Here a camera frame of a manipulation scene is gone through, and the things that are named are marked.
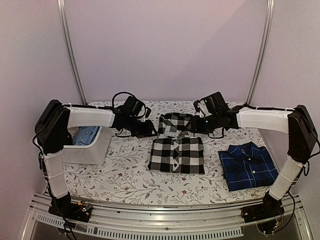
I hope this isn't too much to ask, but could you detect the white plastic bin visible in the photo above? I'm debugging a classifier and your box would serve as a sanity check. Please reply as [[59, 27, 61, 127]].
[[53, 126, 112, 165]]

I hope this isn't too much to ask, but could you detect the aluminium corner post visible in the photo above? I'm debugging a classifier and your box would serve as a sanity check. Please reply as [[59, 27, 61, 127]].
[[245, 0, 275, 105], [56, 0, 88, 105]]

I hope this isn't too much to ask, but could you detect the left aluminium corner post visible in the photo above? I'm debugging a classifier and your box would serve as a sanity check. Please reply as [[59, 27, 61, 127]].
[[56, 0, 88, 105]]

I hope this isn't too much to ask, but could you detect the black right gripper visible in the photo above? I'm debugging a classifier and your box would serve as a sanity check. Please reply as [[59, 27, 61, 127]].
[[185, 112, 221, 135]]

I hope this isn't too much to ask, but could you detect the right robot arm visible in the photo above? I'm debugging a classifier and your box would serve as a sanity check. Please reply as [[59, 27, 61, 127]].
[[191, 91, 320, 218]]

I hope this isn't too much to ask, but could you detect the black white checkered shirt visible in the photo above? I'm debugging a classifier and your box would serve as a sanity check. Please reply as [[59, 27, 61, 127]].
[[148, 112, 205, 175]]

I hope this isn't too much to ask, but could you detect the floral patterned table cloth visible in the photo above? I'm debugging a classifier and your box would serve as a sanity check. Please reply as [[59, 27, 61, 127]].
[[63, 128, 266, 206]]

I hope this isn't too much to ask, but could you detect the right aluminium corner post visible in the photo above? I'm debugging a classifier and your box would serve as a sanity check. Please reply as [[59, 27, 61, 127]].
[[245, 0, 275, 105]]

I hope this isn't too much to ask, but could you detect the blue plaid shirt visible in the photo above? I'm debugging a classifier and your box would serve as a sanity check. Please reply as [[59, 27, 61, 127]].
[[218, 142, 279, 192]]

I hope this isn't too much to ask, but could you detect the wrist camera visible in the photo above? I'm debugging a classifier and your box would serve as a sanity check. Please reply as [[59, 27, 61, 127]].
[[143, 106, 152, 118], [193, 100, 209, 118]]

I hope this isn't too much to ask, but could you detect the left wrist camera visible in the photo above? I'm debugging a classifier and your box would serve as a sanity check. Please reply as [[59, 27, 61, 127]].
[[143, 106, 152, 118]]

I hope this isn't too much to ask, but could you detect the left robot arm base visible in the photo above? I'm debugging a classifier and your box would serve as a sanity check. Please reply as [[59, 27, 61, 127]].
[[48, 194, 92, 223]]

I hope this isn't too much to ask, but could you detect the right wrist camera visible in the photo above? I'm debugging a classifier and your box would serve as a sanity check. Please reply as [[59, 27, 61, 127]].
[[193, 100, 209, 118]]

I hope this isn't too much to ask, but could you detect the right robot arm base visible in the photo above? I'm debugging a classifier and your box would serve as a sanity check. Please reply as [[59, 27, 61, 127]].
[[241, 192, 285, 235]]

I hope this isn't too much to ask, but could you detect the light blue shirt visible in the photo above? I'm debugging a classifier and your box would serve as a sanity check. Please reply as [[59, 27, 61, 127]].
[[72, 126, 99, 146]]

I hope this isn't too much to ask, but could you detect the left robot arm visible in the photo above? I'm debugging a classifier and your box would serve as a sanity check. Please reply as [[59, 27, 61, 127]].
[[33, 94, 157, 217]]

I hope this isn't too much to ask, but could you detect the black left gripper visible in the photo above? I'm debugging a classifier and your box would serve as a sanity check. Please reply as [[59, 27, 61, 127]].
[[125, 116, 158, 139]]

